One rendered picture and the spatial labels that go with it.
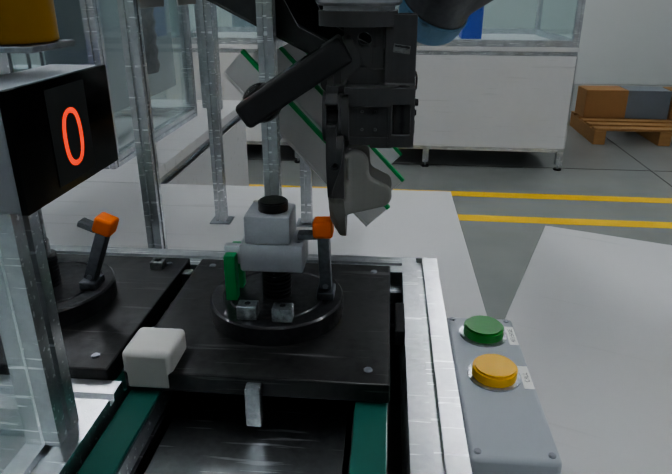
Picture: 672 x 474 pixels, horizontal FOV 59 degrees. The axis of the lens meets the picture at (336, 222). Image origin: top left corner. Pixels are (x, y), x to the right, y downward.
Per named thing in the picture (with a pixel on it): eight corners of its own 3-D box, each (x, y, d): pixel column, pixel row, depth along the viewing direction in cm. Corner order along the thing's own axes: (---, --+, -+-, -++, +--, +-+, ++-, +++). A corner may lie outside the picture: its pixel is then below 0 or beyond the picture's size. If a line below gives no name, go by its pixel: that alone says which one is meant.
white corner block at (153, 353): (189, 362, 58) (186, 327, 57) (174, 392, 54) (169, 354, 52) (143, 360, 58) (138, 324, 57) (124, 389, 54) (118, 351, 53)
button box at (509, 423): (505, 365, 66) (511, 316, 64) (553, 523, 47) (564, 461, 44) (441, 362, 67) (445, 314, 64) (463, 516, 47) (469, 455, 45)
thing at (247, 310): (259, 313, 59) (259, 299, 58) (256, 320, 58) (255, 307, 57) (240, 312, 59) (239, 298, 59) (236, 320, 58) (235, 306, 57)
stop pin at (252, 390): (264, 418, 54) (262, 382, 53) (261, 427, 53) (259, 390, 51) (249, 417, 54) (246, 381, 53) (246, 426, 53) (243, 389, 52)
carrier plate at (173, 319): (389, 279, 75) (390, 264, 74) (389, 403, 52) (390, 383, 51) (202, 272, 76) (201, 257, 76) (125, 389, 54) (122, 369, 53)
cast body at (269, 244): (308, 255, 63) (307, 193, 61) (303, 274, 59) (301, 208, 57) (231, 252, 64) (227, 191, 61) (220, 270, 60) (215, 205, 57)
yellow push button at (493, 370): (511, 371, 56) (513, 353, 56) (519, 398, 53) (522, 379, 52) (468, 369, 57) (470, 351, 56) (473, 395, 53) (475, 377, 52)
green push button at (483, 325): (498, 331, 63) (500, 315, 62) (505, 353, 59) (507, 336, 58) (460, 330, 63) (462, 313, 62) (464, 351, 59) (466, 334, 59)
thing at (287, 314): (294, 315, 59) (294, 302, 58) (292, 323, 57) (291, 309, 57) (274, 314, 59) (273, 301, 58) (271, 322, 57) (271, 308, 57)
